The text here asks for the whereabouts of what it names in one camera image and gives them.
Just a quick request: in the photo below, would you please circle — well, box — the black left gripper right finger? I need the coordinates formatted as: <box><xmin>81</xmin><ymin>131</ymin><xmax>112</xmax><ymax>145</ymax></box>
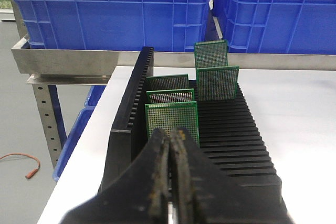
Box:
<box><xmin>170</xmin><ymin>127</ymin><xmax>291</xmax><ymax>223</ymax></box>

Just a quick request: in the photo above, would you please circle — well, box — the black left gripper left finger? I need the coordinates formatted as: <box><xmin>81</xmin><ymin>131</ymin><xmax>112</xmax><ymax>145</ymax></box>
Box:
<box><xmin>61</xmin><ymin>129</ymin><xmax>170</xmax><ymax>223</ymax></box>

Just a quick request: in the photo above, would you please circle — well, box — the black slotted board rack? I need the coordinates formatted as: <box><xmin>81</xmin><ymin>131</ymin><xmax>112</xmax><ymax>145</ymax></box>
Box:
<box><xmin>98</xmin><ymin>47</ymin><xmax>287</xmax><ymax>211</ymax></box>

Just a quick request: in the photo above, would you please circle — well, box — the left row front board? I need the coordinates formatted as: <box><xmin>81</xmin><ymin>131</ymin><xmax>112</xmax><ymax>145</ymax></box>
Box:
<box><xmin>145</xmin><ymin>101</ymin><xmax>200</xmax><ymax>146</ymax></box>

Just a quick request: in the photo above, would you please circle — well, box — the left row middle board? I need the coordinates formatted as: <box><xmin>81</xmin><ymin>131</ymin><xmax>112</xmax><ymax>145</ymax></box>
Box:
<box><xmin>146</xmin><ymin>89</ymin><xmax>195</xmax><ymax>104</ymax></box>

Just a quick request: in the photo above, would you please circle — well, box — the left row green board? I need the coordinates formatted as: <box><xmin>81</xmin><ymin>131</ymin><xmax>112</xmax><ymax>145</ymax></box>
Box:
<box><xmin>147</xmin><ymin>74</ymin><xmax>189</xmax><ymax>90</ymax></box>

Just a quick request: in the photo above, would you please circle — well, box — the rear upright green board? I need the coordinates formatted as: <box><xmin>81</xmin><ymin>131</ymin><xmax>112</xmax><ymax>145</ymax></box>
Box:
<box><xmin>194</xmin><ymin>40</ymin><xmax>228</xmax><ymax>69</ymax></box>

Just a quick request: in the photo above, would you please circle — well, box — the lower shelf blue crate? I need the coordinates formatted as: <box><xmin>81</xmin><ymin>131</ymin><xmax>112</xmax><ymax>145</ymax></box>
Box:
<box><xmin>53</xmin><ymin>86</ymin><xmax>106</xmax><ymax>182</ymax></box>

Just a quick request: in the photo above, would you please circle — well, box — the steel perforated table leg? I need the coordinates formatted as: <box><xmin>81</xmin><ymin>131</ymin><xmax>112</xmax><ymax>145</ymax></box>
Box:
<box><xmin>27</xmin><ymin>73</ymin><xmax>110</xmax><ymax>167</ymax></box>

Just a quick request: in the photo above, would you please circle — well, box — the centre blue plastic crate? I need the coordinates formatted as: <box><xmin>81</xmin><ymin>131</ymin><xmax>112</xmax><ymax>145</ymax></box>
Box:
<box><xmin>213</xmin><ymin>0</ymin><xmax>335</xmax><ymax>55</ymax></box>

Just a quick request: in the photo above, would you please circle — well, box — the blue plastic crate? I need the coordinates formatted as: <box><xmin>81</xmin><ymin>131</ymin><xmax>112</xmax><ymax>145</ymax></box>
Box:
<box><xmin>14</xmin><ymin>0</ymin><xmax>209</xmax><ymax>52</ymax></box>
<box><xmin>213</xmin><ymin>0</ymin><xmax>335</xmax><ymax>55</ymax></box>

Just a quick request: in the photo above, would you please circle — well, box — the left blue plastic crate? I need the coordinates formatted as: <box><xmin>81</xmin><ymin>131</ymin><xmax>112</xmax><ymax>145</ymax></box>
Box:
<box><xmin>14</xmin><ymin>0</ymin><xmax>209</xmax><ymax>52</ymax></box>

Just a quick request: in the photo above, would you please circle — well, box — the orange cable on floor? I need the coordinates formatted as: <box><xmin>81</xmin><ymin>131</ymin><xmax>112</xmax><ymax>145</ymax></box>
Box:
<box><xmin>0</xmin><ymin>153</ymin><xmax>41</xmax><ymax>179</ymax></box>

